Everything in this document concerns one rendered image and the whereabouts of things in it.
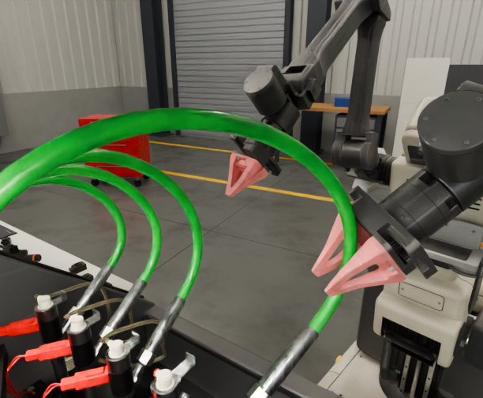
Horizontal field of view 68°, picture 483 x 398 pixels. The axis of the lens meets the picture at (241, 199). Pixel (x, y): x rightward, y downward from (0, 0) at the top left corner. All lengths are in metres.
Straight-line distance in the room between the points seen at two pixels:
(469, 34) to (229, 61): 3.93
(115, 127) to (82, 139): 0.02
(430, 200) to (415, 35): 6.16
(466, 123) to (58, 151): 0.29
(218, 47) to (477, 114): 7.22
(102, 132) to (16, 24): 7.70
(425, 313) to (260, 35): 6.32
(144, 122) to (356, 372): 1.56
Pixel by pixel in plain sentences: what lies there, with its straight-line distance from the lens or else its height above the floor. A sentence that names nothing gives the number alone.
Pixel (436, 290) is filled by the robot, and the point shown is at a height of 0.88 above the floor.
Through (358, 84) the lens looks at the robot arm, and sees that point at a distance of 1.02.
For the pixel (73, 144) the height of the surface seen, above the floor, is 1.42.
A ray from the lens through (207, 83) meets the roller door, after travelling 7.64.
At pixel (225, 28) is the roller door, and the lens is 7.42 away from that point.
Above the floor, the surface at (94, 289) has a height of 1.13.
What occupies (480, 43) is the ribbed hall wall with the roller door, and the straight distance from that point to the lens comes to 6.47.
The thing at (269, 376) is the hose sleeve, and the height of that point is 1.16.
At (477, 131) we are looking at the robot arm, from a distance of 0.33.
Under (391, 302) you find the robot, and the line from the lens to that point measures 1.19.
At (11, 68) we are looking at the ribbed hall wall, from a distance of 7.74.
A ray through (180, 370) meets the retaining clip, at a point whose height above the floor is 1.13.
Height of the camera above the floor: 1.46
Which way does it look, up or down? 21 degrees down
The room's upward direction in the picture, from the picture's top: straight up
